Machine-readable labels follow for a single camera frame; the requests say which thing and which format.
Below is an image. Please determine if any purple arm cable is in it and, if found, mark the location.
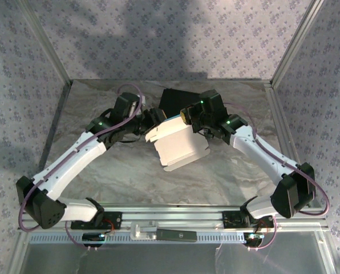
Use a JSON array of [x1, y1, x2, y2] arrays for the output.
[[222, 101, 330, 252], [18, 84, 144, 252]]

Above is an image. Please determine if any aluminium side rail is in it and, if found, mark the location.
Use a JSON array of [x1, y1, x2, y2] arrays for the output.
[[263, 80, 327, 217]]

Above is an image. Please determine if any grey slotted cable duct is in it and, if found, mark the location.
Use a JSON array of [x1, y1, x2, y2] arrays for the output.
[[30, 232, 264, 244]]

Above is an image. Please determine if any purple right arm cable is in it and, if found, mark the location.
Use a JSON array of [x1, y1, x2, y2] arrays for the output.
[[222, 101, 330, 252]]

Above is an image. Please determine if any clear acrylic bracket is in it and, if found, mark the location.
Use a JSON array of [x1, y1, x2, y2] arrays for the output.
[[129, 221, 159, 240]]

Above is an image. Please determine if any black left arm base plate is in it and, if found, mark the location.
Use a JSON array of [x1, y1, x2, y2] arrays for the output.
[[70, 210, 123, 231]]

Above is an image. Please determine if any grey metal panel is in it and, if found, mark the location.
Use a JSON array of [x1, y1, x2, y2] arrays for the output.
[[15, 242, 336, 274]]

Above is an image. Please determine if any aluminium frame post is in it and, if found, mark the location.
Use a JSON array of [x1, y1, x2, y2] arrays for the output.
[[15, 0, 74, 86], [269, 0, 326, 86]]

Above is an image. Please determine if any small circuit board green light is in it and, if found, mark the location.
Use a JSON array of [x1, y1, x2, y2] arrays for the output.
[[243, 232, 265, 248], [82, 232, 106, 248]]

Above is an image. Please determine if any aluminium mounting rail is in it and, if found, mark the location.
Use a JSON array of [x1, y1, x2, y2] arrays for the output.
[[17, 203, 329, 232]]

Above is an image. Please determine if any black ribbed carrying case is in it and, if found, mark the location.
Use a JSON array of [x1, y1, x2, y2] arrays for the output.
[[158, 88, 205, 120]]

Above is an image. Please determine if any white and blue paper box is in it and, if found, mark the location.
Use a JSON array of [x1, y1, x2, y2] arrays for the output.
[[144, 114, 211, 172]]

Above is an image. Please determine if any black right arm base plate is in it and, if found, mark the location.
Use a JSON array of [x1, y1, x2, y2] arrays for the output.
[[222, 210, 275, 229]]

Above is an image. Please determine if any dark metal side rail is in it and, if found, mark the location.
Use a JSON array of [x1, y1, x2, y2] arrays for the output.
[[30, 80, 74, 208]]

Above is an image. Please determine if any black rectangular bar device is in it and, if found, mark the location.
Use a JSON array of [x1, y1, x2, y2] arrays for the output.
[[156, 229, 197, 243]]

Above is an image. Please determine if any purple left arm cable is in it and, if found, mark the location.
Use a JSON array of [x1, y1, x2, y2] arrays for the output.
[[18, 84, 144, 252]]

